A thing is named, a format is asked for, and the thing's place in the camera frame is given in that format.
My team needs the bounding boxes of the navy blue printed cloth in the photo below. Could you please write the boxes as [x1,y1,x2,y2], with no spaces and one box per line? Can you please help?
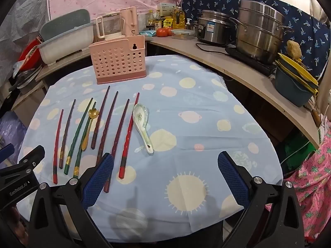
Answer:
[181,0,329,83]

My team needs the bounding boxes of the white glass kettle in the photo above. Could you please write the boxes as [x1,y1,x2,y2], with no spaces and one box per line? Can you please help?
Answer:
[96,13,124,40]

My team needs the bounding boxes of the pink perforated utensil holder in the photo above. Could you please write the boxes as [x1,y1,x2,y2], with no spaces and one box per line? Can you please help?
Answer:
[88,34,148,85]

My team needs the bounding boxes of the pink electric kettle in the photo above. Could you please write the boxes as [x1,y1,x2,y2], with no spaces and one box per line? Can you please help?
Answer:
[119,7,139,37]

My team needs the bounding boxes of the yellow cooking oil bottle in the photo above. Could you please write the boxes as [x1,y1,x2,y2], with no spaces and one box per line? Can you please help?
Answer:
[172,6,186,30]

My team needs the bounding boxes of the gold flower spoon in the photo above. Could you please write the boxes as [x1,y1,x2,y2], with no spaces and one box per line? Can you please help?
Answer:
[81,108,97,151]

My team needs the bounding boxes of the purple plastic bag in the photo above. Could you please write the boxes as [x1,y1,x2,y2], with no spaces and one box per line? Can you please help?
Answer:
[0,111,26,161]

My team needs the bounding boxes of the light blue printed tablecloth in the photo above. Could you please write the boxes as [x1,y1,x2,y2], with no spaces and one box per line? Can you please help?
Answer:
[19,54,283,235]

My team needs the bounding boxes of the black induction cooker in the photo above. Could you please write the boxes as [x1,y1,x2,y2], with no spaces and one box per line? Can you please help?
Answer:
[225,46,277,76]

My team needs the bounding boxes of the dark frying pan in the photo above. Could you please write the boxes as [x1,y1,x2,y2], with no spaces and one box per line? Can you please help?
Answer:
[9,67,43,91]

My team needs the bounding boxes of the steel rice cooker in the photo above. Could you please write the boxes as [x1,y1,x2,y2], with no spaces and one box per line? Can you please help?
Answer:
[197,10,233,45]

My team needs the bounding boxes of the green chopstick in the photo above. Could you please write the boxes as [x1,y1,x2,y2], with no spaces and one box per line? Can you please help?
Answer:
[64,98,94,175]
[73,102,97,179]

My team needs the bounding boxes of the black rice cooker cable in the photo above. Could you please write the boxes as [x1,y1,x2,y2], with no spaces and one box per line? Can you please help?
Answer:
[195,43,228,56]

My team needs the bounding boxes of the large steel steamer pot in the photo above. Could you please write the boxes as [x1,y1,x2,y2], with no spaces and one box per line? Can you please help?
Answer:
[229,0,294,65]

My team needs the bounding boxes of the dark blue plastic basin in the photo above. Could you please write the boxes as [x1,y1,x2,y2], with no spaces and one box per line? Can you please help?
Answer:
[275,67,314,107]

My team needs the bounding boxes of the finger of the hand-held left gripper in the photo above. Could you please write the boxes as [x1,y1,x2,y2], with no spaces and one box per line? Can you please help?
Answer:
[0,143,15,161]
[0,145,46,176]

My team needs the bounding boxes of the stack of yellow plates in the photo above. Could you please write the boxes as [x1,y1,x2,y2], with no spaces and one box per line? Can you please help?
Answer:
[275,53,320,96]

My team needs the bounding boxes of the grey-blue dish drainer box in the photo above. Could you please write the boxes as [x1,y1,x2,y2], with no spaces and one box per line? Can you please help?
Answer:
[38,8,95,65]

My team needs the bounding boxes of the grey striped cloth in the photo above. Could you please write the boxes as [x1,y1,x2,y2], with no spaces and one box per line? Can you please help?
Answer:
[0,0,49,83]

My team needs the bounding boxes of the white ceramic soup spoon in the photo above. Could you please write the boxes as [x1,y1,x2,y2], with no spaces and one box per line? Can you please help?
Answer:
[133,103,154,154]

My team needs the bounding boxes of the dark maroon chopstick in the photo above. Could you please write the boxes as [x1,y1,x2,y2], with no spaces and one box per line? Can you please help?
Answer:
[91,85,111,150]
[96,91,119,164]
[103,99,130,193]

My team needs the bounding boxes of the red chopstick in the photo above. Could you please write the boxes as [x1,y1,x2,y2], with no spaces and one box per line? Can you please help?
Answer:
[118,92,140,179]
[52,109,64,185]

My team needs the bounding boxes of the white label sauce bottle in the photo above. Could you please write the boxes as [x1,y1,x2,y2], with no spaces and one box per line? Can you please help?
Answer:
[154,10,163,30]

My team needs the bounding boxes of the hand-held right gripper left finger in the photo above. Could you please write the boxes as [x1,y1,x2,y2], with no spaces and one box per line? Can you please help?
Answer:
[27,153,114,248]

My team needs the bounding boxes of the brown loofah scrubber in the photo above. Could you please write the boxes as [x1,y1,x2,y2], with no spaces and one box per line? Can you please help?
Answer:
[287,40,303,58]

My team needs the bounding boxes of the red plastic basin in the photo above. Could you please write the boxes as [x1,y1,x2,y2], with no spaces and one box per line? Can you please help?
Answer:
[19,40,42,65]

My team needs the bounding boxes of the dark brown chopstick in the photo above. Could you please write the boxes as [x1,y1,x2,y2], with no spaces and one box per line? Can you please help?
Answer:
[59,99,76,169]

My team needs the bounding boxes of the glass food container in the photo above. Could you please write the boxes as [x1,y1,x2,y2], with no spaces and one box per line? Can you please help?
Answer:
[171,28,194,40]

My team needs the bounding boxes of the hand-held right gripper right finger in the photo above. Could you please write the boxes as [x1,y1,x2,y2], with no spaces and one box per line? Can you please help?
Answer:
[218,151,306,248]

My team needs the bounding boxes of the pink pineapple printed cloth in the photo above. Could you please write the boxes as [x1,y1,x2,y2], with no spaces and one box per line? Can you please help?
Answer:
[283,129,331,246]

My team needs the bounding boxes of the beige counter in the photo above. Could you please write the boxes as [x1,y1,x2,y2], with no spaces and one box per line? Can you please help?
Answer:
[147,36,321,149]

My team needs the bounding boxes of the white carton box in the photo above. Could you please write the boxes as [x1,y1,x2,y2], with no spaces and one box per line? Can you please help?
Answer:
[158,2,177,17]

